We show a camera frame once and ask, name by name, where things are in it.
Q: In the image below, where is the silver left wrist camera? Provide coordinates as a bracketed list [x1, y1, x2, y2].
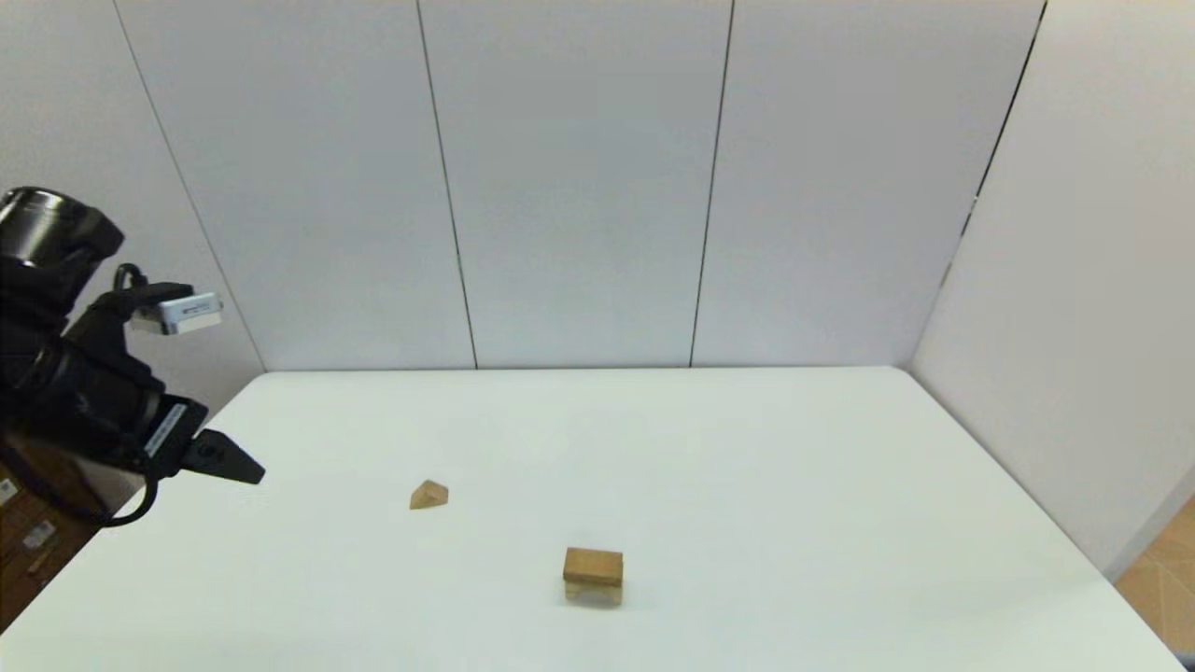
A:
[129, 291, 225, 337]

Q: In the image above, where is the labelled brown cardboard box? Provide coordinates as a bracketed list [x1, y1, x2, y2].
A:
[0, 509, 112, 634]
[0, 448, 85, 559]

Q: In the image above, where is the arched wooden building block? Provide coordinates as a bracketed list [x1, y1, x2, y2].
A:
[565, 581, 624, 609]

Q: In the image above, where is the rectangular wooden building block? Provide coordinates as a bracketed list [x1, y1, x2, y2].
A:
[563, 548, 625, 588]

